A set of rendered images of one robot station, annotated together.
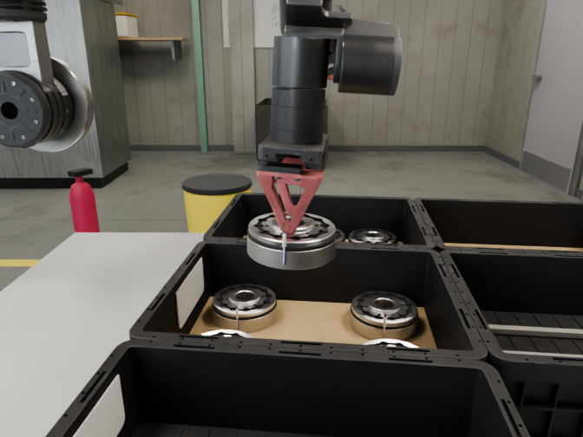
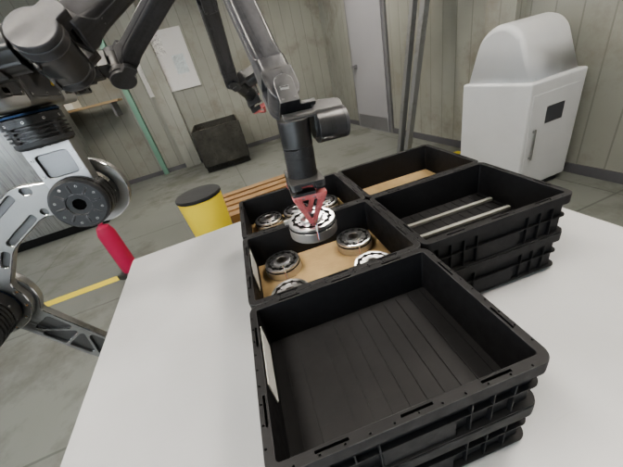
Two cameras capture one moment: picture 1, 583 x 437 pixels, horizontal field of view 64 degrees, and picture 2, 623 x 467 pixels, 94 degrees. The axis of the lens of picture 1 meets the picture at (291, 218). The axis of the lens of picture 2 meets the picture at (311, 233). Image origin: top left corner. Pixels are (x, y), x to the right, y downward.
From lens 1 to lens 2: 0.17 m
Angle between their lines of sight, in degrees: 17
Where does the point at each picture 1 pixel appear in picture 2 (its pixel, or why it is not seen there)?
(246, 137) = (192, 155)
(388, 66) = (344, 123)
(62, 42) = not seen: hidden behind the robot
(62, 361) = (186, 334)
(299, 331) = (317, 266)
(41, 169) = (57, 224)
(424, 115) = not seen: hidden behind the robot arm
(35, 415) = (194, 367)
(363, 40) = (327, 112)
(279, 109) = (293, 162)
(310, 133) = (312, 169)
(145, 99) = (108, 150)
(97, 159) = not seen: hidden behind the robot
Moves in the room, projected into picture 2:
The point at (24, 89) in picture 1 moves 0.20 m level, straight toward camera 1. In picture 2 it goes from (85, 187) to (107, 195)
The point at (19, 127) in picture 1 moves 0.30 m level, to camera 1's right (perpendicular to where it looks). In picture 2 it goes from (91, 212) to (198, 177)
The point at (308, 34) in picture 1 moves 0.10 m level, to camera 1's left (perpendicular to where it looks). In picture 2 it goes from (298, 118) to (243, 134)
